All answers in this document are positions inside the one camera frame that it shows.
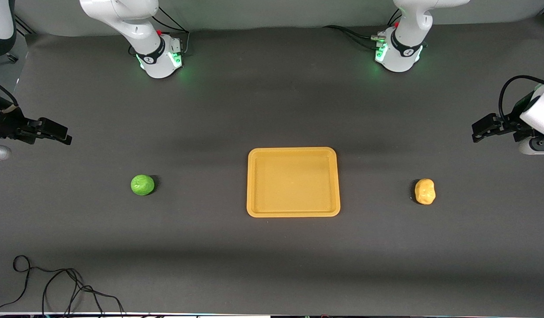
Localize yellow potato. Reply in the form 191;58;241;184
414;178;436;206

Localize green apple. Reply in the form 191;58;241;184
130;174;155;196

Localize orange plastic tray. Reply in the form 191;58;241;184
246;147;341;218

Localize dark grey table mat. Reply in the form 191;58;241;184
0;18;544;315

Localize aluminium frame rail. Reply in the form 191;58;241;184
13;15;36;37

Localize loose thin black cable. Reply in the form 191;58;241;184
0;255;126;315

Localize black right arm base cables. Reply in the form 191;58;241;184
152;6;191;56

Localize black arm base cables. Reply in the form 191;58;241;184
152;6;191;56
322;8;403;50

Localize black left arm base cables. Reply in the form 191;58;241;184
322;8;403;50

